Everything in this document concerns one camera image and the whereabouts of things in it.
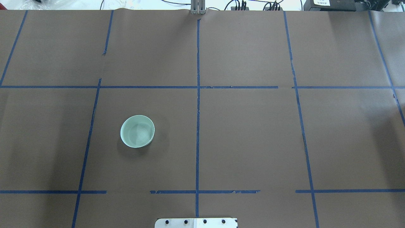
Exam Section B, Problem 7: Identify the black box with label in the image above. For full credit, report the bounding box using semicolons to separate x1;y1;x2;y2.
303;0;356;12

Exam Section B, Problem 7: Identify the light green bowl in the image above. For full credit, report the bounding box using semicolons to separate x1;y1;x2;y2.
120;115;155;148

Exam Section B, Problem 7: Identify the black power strip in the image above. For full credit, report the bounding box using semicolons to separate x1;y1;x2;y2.
227;0;249;11

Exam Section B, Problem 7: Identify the aluminium frame post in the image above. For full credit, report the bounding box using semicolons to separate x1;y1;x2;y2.
190;0;206;15

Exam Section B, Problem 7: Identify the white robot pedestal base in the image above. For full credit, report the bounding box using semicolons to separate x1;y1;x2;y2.
154;218;238;228

